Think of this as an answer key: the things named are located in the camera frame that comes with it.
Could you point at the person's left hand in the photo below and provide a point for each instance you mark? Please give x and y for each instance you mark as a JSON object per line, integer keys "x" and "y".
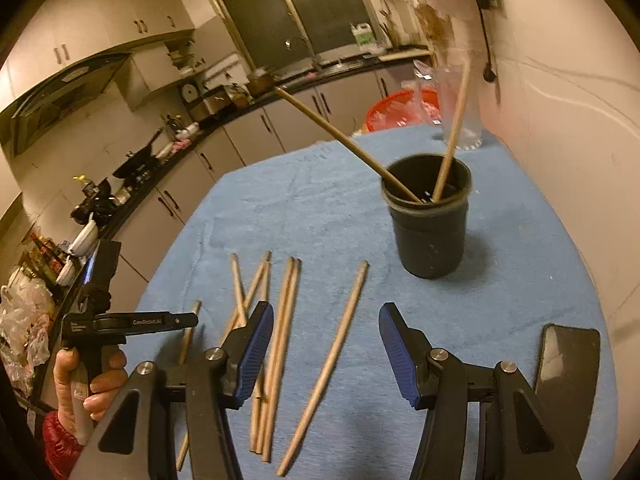
{"x": 65, "y": 385}

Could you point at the black kitchen countertop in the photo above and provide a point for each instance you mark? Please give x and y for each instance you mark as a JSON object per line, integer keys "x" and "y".
{"x": 350, "y": 64}

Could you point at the beige base cabinets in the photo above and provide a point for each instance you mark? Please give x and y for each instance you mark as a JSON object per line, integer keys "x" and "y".
{"x": 280, "y": 130}

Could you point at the metal sink faucet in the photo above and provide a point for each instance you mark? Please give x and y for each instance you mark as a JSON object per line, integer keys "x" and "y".
{"x": 302, "y": 45}

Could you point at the black range hood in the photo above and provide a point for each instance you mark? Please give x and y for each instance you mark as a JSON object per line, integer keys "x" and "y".
{"x": 65, "y": 90}

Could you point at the person's left forearm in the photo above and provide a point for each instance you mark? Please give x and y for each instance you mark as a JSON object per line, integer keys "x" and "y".
{"x": 60, "y": 445}

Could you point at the beige wall cabinets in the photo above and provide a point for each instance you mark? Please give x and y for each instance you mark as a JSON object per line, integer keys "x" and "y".
{"x": 100, "y": 25}

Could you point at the white green-label detergent jug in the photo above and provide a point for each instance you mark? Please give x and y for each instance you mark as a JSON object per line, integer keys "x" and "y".
{"x": 362, "y": 35}

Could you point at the pile of wooden chopsticks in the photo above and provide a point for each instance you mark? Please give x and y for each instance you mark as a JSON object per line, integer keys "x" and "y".
{"x": 361, "y": 271}

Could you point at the blue table cloth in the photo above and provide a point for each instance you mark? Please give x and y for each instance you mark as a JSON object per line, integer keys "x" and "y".
{"x": 310, "y": 200}

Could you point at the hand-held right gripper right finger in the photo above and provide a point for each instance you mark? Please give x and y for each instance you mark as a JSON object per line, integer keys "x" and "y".
{"x": 400, "y": 355}

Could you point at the black wok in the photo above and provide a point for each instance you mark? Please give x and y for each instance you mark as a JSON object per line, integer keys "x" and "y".
{"x": 135, "y": 162}

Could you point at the dark kitchen window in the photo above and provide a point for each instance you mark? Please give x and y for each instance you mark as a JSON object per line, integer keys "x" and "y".
{"x": 280, "y": 10}

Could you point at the clear glass tumbler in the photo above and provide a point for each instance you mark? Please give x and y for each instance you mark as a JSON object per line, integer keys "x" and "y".
{"x": 470, "y": 120}

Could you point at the white bowl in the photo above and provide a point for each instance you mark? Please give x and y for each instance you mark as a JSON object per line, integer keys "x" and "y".
{"x": 82, "y": 242}

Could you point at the metal countertop appliance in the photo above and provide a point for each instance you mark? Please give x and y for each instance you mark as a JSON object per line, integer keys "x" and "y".
{"x": 205, "y": 105}

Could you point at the copper cooking pot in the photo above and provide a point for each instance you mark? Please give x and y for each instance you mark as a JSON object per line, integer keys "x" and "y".
{"x": 260, "y": 82}

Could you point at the hanging plastic bag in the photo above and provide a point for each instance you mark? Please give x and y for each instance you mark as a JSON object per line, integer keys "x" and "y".
{"x": 430, "y": 5}

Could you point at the crumpled plastic bags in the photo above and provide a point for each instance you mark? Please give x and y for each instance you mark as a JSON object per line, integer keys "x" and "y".
{"x": 22, "y": 320}

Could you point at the light wooden chopstick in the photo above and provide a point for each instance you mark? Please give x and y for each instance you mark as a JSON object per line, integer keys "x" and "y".
{"x": 452, "y": 135}
{"x": 340, "y": 137}

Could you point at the wooden cutting board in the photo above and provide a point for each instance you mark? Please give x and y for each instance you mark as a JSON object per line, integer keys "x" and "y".
{"x": 402, "y": 55}

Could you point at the black flat phone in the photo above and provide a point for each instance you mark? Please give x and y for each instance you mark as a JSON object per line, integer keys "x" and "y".
{"x": 565, "y": 360}

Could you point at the row of sauce bottles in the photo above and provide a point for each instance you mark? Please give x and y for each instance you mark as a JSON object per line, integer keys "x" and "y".
{"x": 45, "y": 260}

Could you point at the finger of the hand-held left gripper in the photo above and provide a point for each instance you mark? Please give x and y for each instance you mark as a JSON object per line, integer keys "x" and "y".
{"x": 182, "y": 319}

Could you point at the black stove pot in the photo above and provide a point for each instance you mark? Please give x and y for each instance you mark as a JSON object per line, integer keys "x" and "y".
{"x": 92, "y": 205}

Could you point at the black utensil holder cup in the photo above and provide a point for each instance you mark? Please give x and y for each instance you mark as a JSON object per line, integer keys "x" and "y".
{"x": 430, "y": 240}

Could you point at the red plastic basket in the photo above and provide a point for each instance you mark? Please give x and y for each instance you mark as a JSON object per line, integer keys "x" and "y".
{"x": 385, "y": 110}

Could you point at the wall dish shelf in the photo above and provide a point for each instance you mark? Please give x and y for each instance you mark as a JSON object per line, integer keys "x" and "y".
{"x": 185, "y": 57}

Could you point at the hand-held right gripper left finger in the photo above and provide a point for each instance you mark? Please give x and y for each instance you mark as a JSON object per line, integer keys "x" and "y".
{"x": 255, "y": 350}

